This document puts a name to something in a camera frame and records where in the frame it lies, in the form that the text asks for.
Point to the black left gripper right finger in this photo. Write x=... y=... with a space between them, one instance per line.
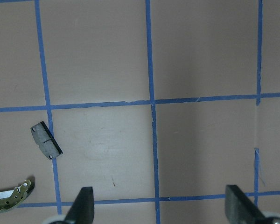
x=239 y=209

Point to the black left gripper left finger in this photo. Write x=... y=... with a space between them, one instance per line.
x=82 y=210

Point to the grey brake pad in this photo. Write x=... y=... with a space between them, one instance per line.
x=45 y=141

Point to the olive brake shoe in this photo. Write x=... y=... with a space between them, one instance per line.
x=11 y=198

